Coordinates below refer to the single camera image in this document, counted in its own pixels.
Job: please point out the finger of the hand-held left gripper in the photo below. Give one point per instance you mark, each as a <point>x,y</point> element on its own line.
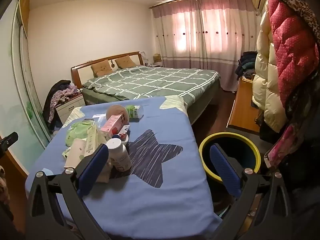
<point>8,140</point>

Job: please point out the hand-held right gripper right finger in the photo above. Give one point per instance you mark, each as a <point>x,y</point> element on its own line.
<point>225,172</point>

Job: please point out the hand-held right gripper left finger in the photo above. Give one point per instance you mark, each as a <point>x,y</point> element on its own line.
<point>93,170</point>

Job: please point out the beige long carton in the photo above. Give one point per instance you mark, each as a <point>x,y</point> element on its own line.
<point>92,140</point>

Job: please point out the white pill bottle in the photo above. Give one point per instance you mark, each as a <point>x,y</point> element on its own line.
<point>120,155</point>

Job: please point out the yellow-rimmed dark waste bin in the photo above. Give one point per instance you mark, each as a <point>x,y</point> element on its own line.
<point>230,135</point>

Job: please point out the green snack packet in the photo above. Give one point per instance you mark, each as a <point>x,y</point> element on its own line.
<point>75,132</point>

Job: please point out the pink drink carton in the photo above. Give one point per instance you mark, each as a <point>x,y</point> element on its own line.
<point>113,125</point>

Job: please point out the clear plastic bag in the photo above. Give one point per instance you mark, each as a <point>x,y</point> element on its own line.
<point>98,120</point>

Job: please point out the green white can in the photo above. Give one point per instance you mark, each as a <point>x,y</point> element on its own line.
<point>133,111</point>

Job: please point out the sliding glass wardrobe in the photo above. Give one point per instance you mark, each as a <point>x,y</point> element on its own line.
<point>27,100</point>

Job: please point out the pink plastic-wrapped bundle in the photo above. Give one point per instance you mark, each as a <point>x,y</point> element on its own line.
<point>280,150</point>

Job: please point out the blue star-print blanket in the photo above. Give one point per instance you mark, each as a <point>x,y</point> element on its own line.
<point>155,192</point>

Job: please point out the white wooden nightstand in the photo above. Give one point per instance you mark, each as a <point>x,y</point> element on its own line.
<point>72,105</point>

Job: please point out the low wooden cabinet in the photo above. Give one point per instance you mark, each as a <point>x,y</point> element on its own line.
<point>243,105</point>

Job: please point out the wooden bed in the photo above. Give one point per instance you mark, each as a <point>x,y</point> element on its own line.
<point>82,73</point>

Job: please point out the brown bear pillow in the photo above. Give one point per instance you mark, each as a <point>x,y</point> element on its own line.
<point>125,61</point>
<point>101,69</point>

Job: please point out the cream puffer jacket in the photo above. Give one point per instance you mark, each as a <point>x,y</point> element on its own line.
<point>267,80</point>

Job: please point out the green checked duvet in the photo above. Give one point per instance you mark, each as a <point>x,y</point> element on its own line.
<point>155,80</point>

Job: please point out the dark clothes pile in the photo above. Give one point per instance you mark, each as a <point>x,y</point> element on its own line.
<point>246,63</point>

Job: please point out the small cardboard box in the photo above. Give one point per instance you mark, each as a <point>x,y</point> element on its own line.
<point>157,58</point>

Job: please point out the red dotted puffer jacket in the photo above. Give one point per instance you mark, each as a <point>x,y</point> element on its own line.
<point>292,45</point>

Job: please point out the pink white curtain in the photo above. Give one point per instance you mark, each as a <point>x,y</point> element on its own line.
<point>195,30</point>

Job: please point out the leopard print scarf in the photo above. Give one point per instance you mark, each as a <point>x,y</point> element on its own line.
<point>300,5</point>

